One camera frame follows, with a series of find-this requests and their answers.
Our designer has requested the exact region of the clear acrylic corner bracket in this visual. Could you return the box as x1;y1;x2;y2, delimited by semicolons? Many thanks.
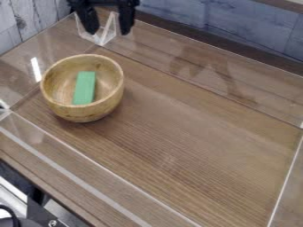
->
75;12;118;46

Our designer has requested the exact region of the clear acrylic enclosure wall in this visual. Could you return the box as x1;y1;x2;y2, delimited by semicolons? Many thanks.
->
0;18;303;227

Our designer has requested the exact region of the black table frame bracket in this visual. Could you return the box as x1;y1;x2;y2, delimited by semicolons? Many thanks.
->
27;188;68;227

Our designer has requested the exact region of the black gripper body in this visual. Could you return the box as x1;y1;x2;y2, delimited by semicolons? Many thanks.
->
67;0;140;7

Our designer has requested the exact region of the black cable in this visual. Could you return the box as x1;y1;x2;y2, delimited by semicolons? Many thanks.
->
0;205;23;227

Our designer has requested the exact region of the green rectangular block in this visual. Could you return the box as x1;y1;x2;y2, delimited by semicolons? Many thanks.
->
72;71;96;105

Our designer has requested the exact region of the wooden bowl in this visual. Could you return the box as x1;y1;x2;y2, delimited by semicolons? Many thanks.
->
40;54;126;122

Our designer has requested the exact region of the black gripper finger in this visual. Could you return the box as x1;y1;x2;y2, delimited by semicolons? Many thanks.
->
119;3;135;35
75;4;99;35

